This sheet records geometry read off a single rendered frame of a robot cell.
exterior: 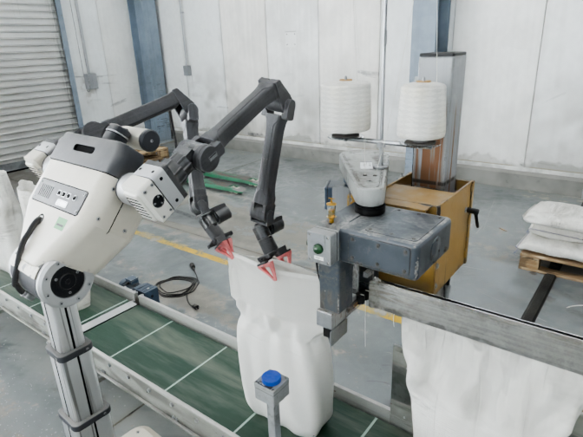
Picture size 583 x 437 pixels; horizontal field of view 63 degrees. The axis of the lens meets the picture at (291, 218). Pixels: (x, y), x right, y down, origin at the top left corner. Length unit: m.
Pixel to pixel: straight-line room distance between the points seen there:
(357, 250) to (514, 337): 0.46
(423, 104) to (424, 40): 4.80
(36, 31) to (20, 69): 0.67
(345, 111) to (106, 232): 0.79
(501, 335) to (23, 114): 8.25
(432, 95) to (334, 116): 0.31
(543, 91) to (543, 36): 0.59
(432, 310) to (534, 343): 0.27
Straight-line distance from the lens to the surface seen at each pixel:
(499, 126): 6.45
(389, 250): 1.22
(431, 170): 1.66
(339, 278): 1.34
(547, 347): 1.39
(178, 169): 1.30
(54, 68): 9.13
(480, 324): 1.40
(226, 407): 2.15
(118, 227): 1.40
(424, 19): 6.20
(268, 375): 1.52
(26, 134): 8.93
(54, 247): 1.43
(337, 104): 1.51
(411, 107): 1.41
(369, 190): 1.34
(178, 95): 1.96
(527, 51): 6.32
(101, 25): 9.70
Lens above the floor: 1.81
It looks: 21 degrees down
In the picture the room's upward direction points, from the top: 2 degrees counter-clockwise
